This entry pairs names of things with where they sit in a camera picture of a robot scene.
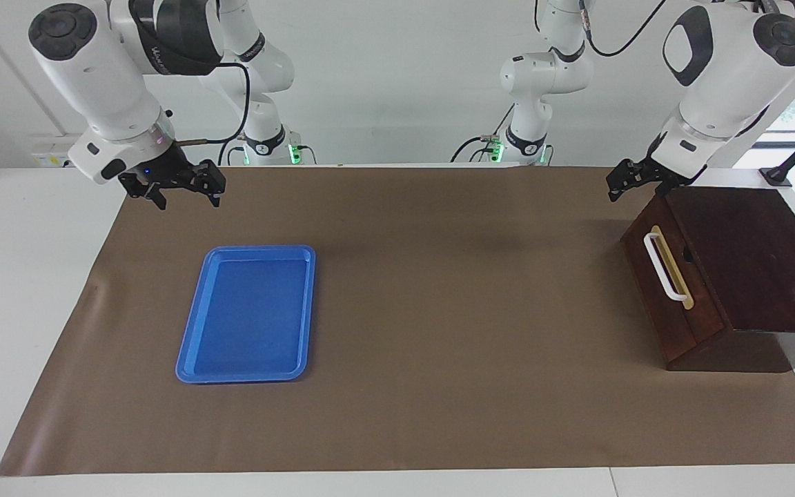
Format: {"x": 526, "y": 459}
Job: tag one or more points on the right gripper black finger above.
{"x": 209, "y": 179}
{"x": 142, "y": 188}

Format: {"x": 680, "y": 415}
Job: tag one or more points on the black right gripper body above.
{"x": 163, "y": 169}

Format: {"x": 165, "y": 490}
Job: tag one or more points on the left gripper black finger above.
{"x": 626, "y": 174}
{"x": 666, "y": 187}

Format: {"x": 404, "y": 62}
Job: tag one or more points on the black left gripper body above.
{"x": 666, "y": 166}

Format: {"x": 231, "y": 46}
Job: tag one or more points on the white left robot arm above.
{"x": 722, "y": 76}

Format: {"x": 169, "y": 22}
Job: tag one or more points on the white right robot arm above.
{"x": 94, "y": 69}

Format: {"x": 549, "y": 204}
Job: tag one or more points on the dark wooden cabinet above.
{"x": 763, "y": 262}

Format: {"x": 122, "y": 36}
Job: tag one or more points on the blue plastic tray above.
{"x": 252, "y": 317}

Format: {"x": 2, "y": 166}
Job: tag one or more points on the brown table mat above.
{"x": 439, "y": 345}

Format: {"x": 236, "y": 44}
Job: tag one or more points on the white wall socket box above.
{"x": 49, "y": 159}

